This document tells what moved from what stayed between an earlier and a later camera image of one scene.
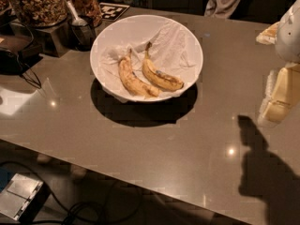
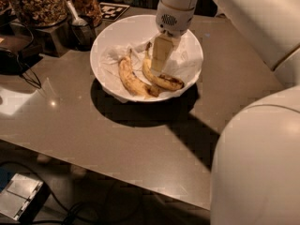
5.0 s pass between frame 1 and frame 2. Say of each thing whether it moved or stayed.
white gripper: moved
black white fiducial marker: stayed
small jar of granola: stayed
